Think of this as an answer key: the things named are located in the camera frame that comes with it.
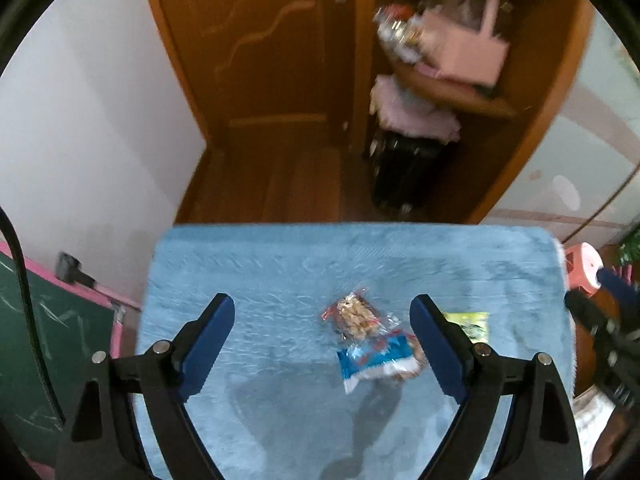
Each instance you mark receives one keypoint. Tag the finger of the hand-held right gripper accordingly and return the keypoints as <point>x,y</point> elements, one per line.
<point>617,282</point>
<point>587,312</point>

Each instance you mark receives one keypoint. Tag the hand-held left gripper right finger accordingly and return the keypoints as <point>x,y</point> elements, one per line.
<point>440,345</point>

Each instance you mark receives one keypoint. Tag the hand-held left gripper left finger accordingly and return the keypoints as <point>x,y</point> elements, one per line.
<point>210,340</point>

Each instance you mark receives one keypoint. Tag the blue foil snack packet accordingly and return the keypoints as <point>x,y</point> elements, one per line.
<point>375,357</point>

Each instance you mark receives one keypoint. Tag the clear nut bar packet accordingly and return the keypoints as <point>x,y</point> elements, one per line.
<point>355,317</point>

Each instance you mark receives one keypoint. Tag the green plant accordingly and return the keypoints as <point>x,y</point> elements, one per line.
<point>631,250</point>

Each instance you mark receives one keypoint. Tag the green snack packet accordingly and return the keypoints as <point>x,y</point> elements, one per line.
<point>472,325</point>

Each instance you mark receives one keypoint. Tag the pink plastic stool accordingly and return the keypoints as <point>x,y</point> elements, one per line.
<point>582,260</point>

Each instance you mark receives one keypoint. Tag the striped white cloth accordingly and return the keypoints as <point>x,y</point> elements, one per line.
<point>592,415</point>

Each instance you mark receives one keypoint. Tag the blue towel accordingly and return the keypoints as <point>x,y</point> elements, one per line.
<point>280,270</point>

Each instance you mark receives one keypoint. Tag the black clip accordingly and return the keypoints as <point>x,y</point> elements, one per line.
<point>70,265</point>

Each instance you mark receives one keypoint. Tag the black suitcase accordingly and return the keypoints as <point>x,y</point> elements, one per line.
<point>400,170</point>

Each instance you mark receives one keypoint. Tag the wooden shelf cabinet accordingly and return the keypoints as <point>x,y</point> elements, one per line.
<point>540,110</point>

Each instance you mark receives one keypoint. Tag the pink cloth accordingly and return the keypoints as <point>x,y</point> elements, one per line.
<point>415,110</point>

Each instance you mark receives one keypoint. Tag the pink bag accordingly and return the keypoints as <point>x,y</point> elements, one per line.
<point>465,50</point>

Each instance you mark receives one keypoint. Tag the wooden door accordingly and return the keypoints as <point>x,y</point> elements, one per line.
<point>265,60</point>

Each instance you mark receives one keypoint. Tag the pile of shiny packets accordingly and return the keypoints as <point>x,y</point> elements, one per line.
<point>400,30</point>

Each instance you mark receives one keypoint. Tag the green chalkboard with pink frame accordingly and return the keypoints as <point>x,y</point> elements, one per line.
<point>45,360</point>

